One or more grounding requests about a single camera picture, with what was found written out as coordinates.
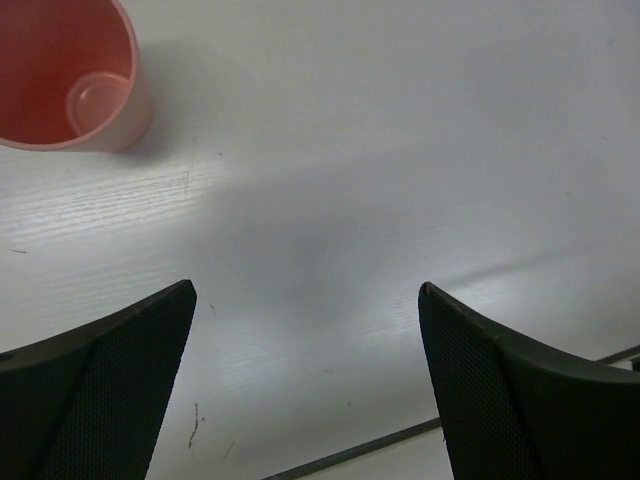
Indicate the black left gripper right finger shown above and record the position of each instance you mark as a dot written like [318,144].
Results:
[512,407]

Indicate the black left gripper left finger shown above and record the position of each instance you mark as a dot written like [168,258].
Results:
[89,403]

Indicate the red plastic cup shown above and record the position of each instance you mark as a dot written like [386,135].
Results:
[71,77]

